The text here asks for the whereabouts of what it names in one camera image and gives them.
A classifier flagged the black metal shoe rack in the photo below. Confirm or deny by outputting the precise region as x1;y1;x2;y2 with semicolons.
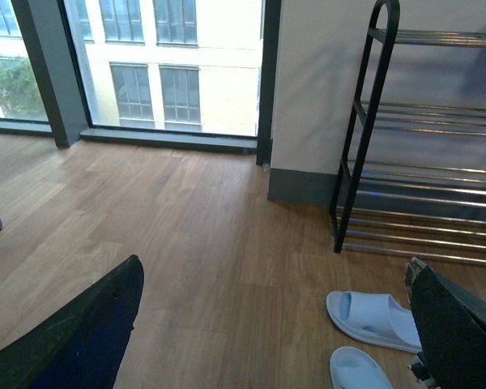
329;1;486;265

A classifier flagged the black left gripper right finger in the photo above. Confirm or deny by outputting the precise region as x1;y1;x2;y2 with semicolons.
404;257;486;388

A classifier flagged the light blue slipper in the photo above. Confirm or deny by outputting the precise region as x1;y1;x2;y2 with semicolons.
326;291;422;353
329;346;393;389

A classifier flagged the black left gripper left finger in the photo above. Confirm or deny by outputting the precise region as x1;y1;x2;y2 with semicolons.
0;255;144;388

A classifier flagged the light blue slipper far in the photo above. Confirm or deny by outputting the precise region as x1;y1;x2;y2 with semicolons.
326;291;422;353

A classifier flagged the light blue slipper near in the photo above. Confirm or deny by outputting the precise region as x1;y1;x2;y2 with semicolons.
329;346;393;389

